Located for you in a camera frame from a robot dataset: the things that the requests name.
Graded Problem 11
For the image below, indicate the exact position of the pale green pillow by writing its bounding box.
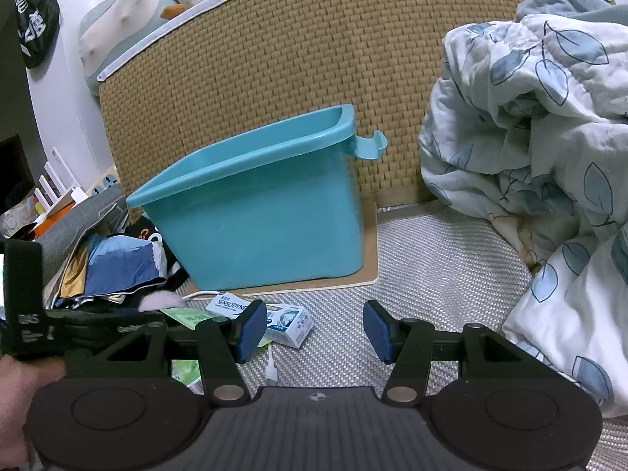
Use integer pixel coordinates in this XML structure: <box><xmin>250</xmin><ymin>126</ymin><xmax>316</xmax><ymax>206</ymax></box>
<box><xmin>78</xmin><ymin>0</ymin><xmax>178</xmax><ymax>98</ymax></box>

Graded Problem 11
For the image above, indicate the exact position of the grey woven mat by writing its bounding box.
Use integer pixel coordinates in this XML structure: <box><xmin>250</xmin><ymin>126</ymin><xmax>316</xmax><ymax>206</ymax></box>
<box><xmin>181</xmin><ymin>203</ymin><xmax>628</xmax><ymax>453</ymax></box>

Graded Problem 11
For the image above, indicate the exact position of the gold cloth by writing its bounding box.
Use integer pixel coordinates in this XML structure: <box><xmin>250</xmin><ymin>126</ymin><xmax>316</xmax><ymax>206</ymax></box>
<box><xmin>59</xmin><ymin>245</ymin><xmax>92</xmax><ymax>298</ymax></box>

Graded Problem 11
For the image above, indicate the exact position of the leaf print blanket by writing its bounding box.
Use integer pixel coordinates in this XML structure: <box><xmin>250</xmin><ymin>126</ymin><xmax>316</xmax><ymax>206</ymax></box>
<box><xmin>418</xmin><ymin>0</ymin><xmax>628</xmax><ymax>421</ymax></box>

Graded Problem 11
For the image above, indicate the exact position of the white charging cable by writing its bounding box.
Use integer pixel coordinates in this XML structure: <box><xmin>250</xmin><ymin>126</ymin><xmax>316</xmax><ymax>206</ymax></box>
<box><xmin>183</xmin><ymin>290</ymin><xmax>280</xmax><ymax>385</ymax></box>

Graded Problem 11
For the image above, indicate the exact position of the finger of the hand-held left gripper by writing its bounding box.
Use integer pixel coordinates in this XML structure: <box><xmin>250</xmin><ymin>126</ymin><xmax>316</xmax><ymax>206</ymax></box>
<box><xmin>45</xmin><ymin>307</ymin><xmax>168</xmax><ymax>351</ymax></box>

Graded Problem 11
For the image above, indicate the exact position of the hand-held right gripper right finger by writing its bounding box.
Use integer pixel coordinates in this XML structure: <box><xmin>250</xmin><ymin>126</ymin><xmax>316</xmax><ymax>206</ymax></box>
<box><xmin>362</xmin><ymin>299</ymin><xmax>566</xmax><ymax>403</ymax></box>

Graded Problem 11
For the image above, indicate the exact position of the white blue toothpaste box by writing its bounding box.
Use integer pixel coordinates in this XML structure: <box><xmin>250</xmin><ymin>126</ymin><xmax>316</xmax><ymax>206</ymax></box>
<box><xmin>205</xmin><ymin>290</ymin><xmax>315</xmax><ymax>349</ymax></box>

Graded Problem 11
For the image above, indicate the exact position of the green sachet packet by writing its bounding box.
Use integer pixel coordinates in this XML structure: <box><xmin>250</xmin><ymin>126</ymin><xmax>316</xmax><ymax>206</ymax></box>
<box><xmin>159</xmin><ymin>307</ymin><xmax>213</xmax><ymax>396</ymax></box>

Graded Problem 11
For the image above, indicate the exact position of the teal plastic bin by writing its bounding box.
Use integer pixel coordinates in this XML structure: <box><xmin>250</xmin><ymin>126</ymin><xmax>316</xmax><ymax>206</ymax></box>
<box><xmin>126</xmin><ymin>104</ymin><xmax>388</xmax><ymax>292</ymax></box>

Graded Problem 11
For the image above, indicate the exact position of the black printed cloth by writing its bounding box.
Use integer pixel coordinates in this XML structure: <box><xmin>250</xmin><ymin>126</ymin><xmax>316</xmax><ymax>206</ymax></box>
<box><xmin>122</xmin><ymin>211</ymin><xmax>193</xmax><ymax>301</ymax></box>

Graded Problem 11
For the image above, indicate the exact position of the pink fluffy ball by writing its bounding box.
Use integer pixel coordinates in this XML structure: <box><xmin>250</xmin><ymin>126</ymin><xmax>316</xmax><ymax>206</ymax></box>
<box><xmin>137</xmin><ymin>290</ymin><xmax>184</xmax><ymax>311</ymax></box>

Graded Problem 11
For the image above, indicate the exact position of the blue cloth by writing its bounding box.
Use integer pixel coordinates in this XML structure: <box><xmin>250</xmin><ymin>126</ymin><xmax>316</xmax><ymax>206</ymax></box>
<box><xmin>83</xmin><ymin>234</ymin><xmax>168</xmax><ymax>298</ymax></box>

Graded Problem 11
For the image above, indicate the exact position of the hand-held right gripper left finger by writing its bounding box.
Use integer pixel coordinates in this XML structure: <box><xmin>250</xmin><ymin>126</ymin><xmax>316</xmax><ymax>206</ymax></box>
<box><xmin>66</xmin><ymin>298</ymin><xmax>268</xmax><ymax>401</ymax></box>

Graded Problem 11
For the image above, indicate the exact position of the white router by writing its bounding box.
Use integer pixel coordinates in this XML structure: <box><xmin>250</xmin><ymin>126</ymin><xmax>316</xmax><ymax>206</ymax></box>
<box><xmin>37</xmin><ymin>146</ymin><xmax>89</xmax><ymax>217</ymax></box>

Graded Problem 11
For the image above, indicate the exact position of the brown woven rattan mat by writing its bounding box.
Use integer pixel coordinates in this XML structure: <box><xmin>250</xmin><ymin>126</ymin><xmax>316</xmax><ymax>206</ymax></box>
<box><xmin>97</xmin><ymin>0</ymin><xmax>617</xmax><ymax>217</ymax></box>

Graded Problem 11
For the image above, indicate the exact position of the black hanging bag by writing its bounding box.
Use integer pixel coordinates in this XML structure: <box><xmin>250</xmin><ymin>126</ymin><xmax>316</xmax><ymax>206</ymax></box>
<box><xmin>12</xmin><ymin>0</ymin><xmax>61</xmax><ymax>70</ymax></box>

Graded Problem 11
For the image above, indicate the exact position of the person's left hand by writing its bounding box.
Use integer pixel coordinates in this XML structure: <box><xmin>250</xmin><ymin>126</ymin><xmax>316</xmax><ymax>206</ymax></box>
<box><xmin>0</xmin><ymin>354</ymin><xmax>68</xmax><ymax>471</ymax></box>

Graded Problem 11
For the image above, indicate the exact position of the brown cardboard sheet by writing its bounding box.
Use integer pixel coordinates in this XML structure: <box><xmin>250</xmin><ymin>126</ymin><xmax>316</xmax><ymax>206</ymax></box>
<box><xmin>189</xmin><ymin>200</ymin><xmax>380</xmax><ymax>298</ymax></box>

